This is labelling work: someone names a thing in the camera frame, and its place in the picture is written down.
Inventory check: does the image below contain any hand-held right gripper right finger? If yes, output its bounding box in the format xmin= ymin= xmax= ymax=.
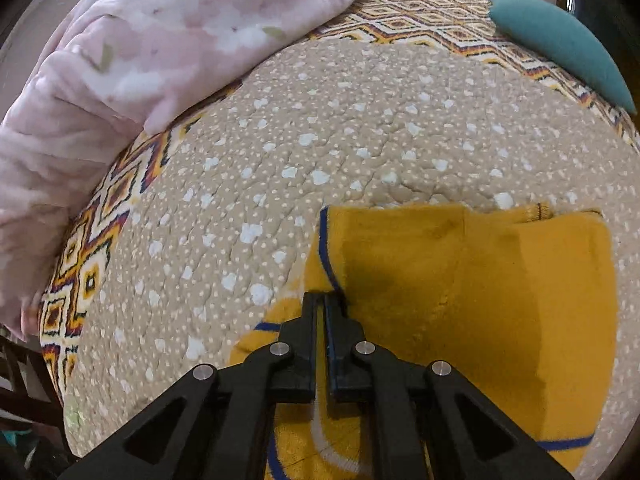
xmin=324 ymin=294 xmax=576 ymax=480

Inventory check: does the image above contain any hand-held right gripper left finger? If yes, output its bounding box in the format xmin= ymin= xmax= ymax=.
xmin=60 ymin=292 xmax=322 ymax=480

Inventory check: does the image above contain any yellow striped knit sweater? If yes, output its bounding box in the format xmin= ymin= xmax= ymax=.
xmin=230 ymin=204 xmax=621 ymax=480

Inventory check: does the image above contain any beige dotted quilted blanket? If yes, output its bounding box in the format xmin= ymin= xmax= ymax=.
xmin=62 ymin=37 xmax=640 ymax=480

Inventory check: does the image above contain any dark wooden chair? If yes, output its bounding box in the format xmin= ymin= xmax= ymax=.
xmin=0 ymin=335 xmax=68 ymax=461

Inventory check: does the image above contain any geometric patterned bed sheet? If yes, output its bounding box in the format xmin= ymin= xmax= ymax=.
xmin=37 ymin=0 xmax=640 ymax=406

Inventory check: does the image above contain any pink floral duvet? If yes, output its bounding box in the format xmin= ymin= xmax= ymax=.
xmin=0 ymin=0 xmax=385 ymax=343

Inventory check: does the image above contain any teal pillow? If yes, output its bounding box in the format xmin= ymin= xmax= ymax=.
xmin=487 ymin=0 xmax=637 ymax=115

